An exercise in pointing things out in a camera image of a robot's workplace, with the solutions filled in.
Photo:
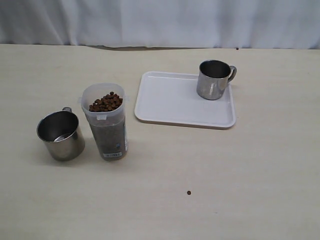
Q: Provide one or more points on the steel cup with kibble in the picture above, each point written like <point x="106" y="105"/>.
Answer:
<point x="213" y="78"/>

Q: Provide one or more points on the white plastic tray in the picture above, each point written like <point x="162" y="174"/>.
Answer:
<point x="171" y="99"/>

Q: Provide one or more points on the clear plastic tall container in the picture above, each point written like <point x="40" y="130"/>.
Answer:
<point x="103" y="105"/>

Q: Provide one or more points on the white curtain backdrop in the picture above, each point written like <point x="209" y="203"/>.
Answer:
<point x="284" y="24"/>

